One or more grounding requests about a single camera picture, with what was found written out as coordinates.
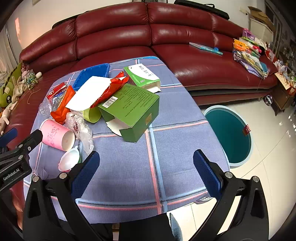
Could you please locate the white paper sheet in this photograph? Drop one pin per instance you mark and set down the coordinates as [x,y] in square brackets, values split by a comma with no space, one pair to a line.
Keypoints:
[88,93]

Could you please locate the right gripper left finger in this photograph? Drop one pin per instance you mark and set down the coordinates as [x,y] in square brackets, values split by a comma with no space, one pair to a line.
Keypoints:
[40,220]

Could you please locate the large green cardboard box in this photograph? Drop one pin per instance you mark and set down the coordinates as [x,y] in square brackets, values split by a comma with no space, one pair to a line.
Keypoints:
[130,111]

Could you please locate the red soda can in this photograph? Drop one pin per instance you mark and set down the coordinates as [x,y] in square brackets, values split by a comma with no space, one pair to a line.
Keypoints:
[62,87]

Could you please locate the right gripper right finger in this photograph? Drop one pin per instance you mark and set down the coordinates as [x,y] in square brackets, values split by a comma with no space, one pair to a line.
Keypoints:
[250,221]

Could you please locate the teal book on sofa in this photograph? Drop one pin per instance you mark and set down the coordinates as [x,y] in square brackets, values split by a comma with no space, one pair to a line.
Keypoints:
[206,48]

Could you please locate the white green tissue box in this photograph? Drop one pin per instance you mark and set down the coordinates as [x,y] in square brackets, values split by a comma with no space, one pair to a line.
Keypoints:
[142,77]

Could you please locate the pile of colourful bags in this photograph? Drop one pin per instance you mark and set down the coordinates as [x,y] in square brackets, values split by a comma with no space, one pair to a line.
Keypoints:
[254,55]

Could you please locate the red yellow snack bag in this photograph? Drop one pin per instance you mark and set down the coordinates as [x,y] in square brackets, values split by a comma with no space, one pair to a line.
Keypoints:
[116,83]

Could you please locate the pink paper cup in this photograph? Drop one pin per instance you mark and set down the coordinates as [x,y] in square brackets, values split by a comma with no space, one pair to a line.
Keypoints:
[56,135]

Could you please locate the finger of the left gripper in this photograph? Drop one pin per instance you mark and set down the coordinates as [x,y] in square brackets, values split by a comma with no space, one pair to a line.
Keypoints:
[25,147]
[8,137]

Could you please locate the blue plastic tray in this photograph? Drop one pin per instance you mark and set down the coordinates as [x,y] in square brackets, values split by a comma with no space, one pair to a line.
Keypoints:
[101,70]

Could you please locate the beige plush toy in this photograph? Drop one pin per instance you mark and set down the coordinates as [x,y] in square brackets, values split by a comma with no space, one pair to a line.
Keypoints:
[26,81]

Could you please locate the small ball under sofa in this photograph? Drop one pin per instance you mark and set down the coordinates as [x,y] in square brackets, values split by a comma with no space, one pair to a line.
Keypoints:
[268,100]

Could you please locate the teal round trash bin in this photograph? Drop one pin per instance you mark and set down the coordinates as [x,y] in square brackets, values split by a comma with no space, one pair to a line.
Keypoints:
[227,126]

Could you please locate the green plush toy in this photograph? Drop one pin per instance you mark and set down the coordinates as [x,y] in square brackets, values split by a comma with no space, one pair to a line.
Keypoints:
[8,86]

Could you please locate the dark red leather sofa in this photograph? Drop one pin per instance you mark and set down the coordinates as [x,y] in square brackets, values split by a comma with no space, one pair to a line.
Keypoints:
[131,30]

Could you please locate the clear plastic bag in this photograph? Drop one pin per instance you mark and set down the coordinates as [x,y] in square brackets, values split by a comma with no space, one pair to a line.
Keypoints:
[81,131]

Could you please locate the wooden side cabinet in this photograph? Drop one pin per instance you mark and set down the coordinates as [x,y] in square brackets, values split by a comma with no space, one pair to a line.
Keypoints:
[283,94]

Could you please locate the orange plastic bag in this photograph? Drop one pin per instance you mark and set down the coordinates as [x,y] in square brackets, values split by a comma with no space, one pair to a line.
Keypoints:
[59,115]

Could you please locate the red label on bin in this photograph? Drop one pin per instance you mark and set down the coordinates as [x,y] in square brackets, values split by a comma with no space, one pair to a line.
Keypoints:
[246,130]

